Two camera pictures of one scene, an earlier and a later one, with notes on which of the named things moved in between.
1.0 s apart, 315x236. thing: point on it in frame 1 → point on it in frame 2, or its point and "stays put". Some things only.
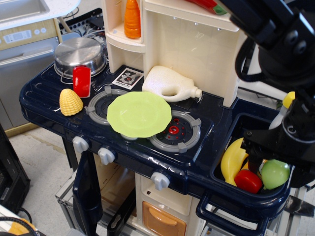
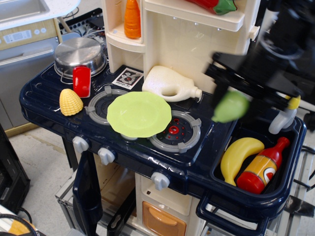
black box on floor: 15,183 stays put
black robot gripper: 291,140 → 266,91
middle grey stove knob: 107,155 stays put
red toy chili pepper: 210,5 stays put
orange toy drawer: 161,221 stays put
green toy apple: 274,172 → 232,105
